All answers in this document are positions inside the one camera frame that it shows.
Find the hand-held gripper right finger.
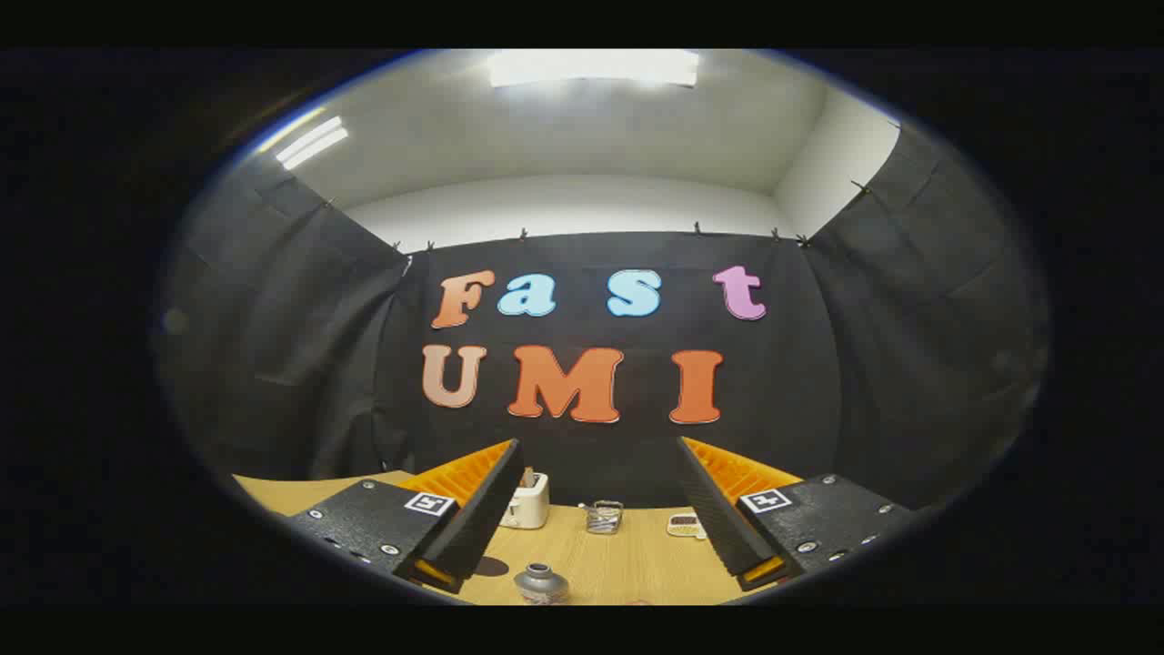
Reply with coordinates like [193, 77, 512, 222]
[675, 437, 915, 592]

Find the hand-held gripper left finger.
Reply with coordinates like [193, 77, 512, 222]
[286, 438, 527, 597]

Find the silver juice bottle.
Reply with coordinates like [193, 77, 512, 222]
[514, 562, 571, 606]

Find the white toaster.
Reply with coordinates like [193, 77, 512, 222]
[498, 469, 551, 530]

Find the wooden table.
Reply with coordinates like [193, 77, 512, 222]
[232, 470, 783, 606]

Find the small ceiling light panel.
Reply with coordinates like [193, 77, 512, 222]
[276, 116, 349, 171]

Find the large ceiling light panel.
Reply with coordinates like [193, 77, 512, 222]
[488, 50, 701, 89]

